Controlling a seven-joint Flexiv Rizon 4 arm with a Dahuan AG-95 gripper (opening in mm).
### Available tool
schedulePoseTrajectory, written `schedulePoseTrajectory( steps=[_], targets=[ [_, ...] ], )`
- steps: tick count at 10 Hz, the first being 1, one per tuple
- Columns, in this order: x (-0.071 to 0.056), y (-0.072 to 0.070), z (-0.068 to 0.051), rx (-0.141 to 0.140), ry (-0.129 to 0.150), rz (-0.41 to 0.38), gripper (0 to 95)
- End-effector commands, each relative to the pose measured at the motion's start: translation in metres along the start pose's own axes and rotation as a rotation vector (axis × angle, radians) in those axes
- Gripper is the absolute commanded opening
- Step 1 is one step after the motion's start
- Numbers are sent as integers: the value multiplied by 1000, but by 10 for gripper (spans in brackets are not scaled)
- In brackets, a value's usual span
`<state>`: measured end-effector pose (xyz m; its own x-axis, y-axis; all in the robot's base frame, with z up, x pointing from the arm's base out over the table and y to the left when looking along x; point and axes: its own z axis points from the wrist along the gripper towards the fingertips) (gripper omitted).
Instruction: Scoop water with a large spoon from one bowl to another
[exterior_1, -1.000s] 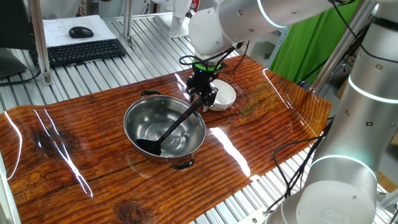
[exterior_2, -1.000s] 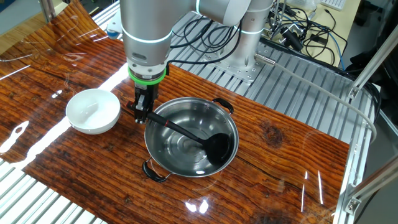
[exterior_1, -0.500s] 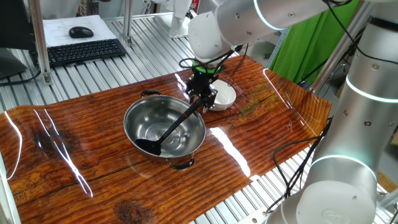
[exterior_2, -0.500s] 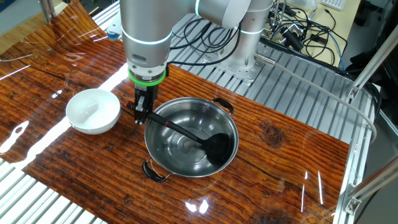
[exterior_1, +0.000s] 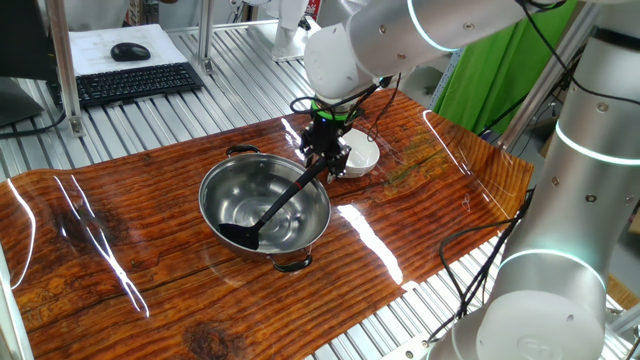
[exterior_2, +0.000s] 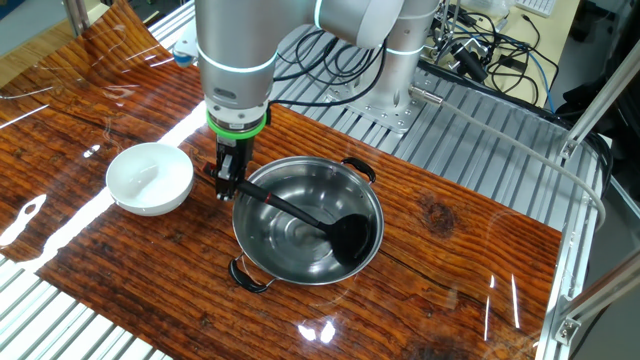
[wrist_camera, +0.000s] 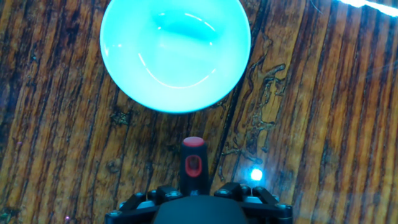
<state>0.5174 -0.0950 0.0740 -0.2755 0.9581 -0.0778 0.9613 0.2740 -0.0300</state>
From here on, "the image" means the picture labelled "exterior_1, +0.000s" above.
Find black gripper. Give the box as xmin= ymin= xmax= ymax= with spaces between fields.
xmin=299 ymin=118 xmax=352 ymax=184

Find black ladle with red band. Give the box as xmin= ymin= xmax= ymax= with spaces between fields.
xmin=218 ymin=157 xmax=329 ymax=251

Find white ceramic bowl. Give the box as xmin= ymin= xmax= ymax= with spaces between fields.
xmin=342 ymin=128 xmax=381 ymax=180

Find white stand with base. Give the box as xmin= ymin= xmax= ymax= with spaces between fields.
xmin=247 ymin=0 xmax=321 ymax=64

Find white metal shelf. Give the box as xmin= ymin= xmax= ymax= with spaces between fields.
xmin=429 ymin=47 xmax=464 ymax=109

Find green cloth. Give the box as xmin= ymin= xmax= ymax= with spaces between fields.
xmin=432 ymin=0 xmax=579 ymax=136

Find black keyboard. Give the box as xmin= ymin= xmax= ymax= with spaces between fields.
xmin=47 ymin=62 xmax=205 ymax=109

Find glossy wood grain mat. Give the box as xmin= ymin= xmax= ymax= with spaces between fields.
xmin=0 ymin=88 xmax=535 ymax=360

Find black computer mouse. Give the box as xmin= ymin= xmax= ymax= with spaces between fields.
xmin=110 ymin=42 xmax=152 ymax=63

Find cardboard box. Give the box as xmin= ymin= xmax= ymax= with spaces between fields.
xmin=538 ymin=130 xmax=559 ymax=157

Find white paper sheet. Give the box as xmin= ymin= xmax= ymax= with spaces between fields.
xmin=68 ymin=23 xmax=189 ymax=77

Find black monitor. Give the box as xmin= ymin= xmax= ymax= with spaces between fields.
xmin=0 ymin=0 xmax=59 ymax=129

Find green flange ring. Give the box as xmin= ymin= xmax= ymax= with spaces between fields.
xmin=309 ymin=99 xmax=364 ymax=123

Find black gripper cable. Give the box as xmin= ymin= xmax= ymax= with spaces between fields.
xmin=289 ymin=74 xmax=402 ymax=144

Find stainless steel pot black handles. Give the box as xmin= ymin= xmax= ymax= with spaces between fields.
xmin=198 ymin=143 xmax=333 ymax=274

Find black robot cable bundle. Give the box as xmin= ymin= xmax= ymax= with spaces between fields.
xmin=429 ymin=189 xmax=536 ymax=344

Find aluminium frame post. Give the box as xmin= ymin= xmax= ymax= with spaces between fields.
xmin=0 ymin=244 xmax=34 ymax=360
xmin=45 ymin=0 xmax=86 ymax=137
xmin=197 ymin=0 xmax=217 ymax=75

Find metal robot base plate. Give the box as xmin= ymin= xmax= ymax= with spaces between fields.
xmin=379 ymin=333 xmax=437 ymax=360

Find aluminium frame strut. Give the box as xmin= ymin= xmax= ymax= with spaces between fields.
xmin=497 ymin=4 xmax=601 ymax=151

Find black monitor cable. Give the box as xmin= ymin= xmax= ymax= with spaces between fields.
xmin=0 ymin=112 xmax=69 ymax=140

